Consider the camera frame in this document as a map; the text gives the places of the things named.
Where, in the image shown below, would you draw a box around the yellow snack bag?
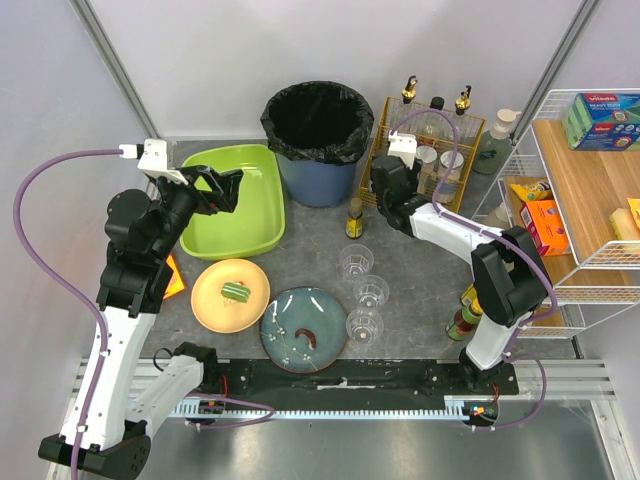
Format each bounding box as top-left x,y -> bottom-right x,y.
509,180 -> 553,202

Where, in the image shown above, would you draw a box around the orange purple box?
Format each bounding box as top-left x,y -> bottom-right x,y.
519,200 -> 571,257

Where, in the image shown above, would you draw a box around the clear glass cup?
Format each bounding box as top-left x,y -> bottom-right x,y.
354,275 -> 390,310
346,308 -> 384,346
339,244 -> 374,282

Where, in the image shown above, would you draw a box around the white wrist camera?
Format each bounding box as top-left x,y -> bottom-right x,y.
119,139 -> 188,185
388,132 -> 418,169

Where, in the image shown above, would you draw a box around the black trash bag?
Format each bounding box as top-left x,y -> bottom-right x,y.
260,81 -> 375,166

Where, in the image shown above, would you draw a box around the blue ceramic plate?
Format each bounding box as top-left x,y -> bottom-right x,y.
260,286 -> 347,374

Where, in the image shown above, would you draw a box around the glass oil bottle gold spout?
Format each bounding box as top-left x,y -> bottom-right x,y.
447,83 -> 476,151

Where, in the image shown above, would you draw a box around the small brown bottle tan cap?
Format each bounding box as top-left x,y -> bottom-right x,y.
346,198 -> 363,239

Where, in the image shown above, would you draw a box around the red sausage piece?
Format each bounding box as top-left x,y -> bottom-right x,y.
295,328 -> 317,350

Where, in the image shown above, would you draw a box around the green red sauce bottle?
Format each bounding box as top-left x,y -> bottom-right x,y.
445,300 -> 483,341

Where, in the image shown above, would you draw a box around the blue label silver lid jar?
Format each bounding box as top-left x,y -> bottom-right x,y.
437,150 -> 464,204

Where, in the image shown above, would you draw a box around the cream pump soap bottle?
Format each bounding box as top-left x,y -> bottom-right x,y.
472,109 -> 522,175

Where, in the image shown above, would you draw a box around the yellow wire basket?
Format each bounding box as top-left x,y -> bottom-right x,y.
359,97 -> 485,212

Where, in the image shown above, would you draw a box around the purple cable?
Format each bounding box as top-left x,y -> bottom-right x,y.
13,147 -> 276,480
389,109 -> 561,431

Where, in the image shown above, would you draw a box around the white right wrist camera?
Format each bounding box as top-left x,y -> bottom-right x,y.
388,132 -> 418,169

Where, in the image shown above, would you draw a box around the blue sponge package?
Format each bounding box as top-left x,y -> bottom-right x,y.
562,92 -> 639,152

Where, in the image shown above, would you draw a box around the beige plate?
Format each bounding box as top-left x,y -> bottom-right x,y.
191,259 -> 270,334

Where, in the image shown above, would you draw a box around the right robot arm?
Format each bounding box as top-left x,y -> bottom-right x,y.
371,155 -> 553,387

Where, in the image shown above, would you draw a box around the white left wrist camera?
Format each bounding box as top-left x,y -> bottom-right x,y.
119,139 -> 188,185

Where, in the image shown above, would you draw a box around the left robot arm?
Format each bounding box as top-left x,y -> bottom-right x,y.
38,165 -> 243,479

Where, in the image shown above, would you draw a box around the green layered cake slice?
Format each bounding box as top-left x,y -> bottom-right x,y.
221,282 -> 251,303

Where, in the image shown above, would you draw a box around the black cap glass bottle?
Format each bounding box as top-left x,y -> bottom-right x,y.
424,96 -> 446,144

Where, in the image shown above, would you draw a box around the white wire shelf rack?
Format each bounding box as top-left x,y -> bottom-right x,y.
472,89 -> 639,339

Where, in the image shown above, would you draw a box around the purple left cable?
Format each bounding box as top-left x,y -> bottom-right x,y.
13,147 -> 276,480

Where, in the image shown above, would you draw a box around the yellow sponge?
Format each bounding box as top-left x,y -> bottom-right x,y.
609,198 -> 640,242

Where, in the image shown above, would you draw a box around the blue trash bin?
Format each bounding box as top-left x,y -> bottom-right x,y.
276,154 -> 357,208

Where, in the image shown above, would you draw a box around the green plastic basin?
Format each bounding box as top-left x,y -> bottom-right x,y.
180,144 -> 286,261

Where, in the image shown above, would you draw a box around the black mounting base plate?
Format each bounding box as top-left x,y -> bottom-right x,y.
199,359 -> 519,398

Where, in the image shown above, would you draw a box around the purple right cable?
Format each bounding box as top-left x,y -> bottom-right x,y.
389,109 -> 561,431

